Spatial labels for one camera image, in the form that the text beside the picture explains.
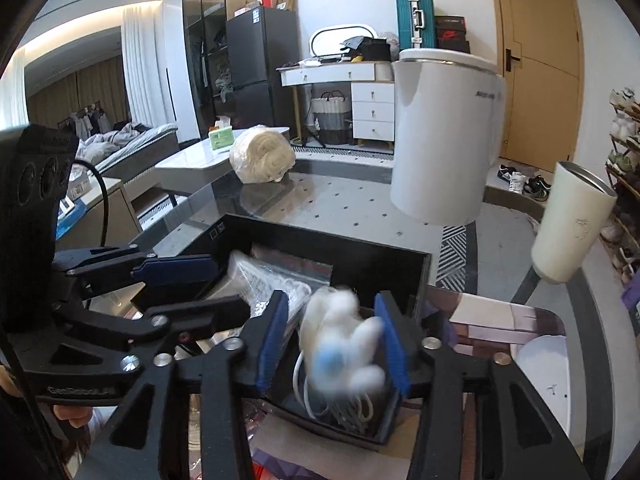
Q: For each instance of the teal suitcase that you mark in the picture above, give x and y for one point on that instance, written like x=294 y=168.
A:
x=406 y=15

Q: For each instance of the black bag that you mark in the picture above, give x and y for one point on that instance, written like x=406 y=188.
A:
x=375 y=50

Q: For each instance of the black red shoe box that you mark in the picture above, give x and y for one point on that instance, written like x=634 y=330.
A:
x=451 y=34

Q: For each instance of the grey blanket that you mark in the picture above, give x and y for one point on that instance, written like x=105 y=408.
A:
x=110 y=147

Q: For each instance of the white round bin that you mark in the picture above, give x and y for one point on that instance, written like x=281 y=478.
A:
x=440 y=150

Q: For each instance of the grey bed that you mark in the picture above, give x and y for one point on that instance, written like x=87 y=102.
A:
x=150 y=140

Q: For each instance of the printed table mat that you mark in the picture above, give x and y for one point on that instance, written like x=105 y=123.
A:
x=500 y=330

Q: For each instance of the blue white box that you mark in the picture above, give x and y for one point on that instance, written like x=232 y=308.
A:
x=66 y=222

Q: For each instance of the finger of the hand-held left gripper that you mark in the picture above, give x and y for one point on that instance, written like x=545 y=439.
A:
x=210 y=312
x=170 y=266

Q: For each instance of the white drawer chest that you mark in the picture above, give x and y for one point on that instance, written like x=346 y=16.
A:
x=372 y=112

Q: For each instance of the wooden door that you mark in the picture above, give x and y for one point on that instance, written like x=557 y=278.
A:
x=540 y=110

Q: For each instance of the grey coffee table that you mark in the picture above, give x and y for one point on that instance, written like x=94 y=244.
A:
x=195 y=160

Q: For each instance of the white vanity desk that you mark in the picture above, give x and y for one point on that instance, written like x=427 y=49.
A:
x=325 y=75

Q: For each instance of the white curtain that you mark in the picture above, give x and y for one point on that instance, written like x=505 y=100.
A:
x=150 y=70

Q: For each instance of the white tumbler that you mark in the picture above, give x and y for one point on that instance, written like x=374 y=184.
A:
x=570 y=220

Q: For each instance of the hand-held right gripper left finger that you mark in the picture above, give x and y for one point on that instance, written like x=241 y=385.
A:
x=272 y=340

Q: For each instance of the red and white bag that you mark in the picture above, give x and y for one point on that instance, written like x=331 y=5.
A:
x=262 y=472

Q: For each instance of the beige curtain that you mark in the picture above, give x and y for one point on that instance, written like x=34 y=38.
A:
x=75 y=95

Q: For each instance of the black fridge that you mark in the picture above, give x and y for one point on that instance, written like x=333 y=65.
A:
x=260 y=60

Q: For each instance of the black white patterned rug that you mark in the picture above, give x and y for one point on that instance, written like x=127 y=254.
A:
x=454 y=255

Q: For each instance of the green tissue box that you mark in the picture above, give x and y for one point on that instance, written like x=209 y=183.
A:
x=221 y=140

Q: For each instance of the woven basket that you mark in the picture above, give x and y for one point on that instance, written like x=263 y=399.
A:
x=330 y=120

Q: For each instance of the black white sneaker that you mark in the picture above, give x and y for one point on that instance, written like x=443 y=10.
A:
x=511 y=177
x=537 y=187

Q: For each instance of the cream yarn bundle in plastic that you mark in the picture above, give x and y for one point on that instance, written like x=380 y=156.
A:
x=260 y=155

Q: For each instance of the black cardboard box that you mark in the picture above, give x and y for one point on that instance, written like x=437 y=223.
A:
x=380 y=270

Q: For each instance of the wooden shoe rack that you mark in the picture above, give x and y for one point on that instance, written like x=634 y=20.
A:
x=614 y=130

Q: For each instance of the oval mirror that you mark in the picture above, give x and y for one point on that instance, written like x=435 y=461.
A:
x=325 y=40

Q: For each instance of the white patterned bag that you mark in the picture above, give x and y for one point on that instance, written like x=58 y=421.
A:
x=390 y=42

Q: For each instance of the dark glass wardrobe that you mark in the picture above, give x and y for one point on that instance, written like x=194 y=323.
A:
x=205 y=35

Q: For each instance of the rows of shoes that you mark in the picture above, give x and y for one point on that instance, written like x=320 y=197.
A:
x=625 y=125

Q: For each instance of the white flat box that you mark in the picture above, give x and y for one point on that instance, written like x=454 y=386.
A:
x=246 y=11

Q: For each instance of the person's left hand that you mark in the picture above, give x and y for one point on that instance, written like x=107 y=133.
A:
x=72 y=412

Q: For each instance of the clothes rack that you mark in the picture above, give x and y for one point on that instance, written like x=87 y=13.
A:
x=87 y=119

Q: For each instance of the beige drawer cabinet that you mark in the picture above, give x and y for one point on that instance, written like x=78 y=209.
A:
x=120 y=210

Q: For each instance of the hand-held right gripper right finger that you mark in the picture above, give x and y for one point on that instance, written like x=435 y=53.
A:
x=392 y=345

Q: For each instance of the clear bag of white laces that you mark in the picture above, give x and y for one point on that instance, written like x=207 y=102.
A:
x=260 y=280

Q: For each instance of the purple bag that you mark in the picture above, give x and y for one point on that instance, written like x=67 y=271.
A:
x=632 y=290

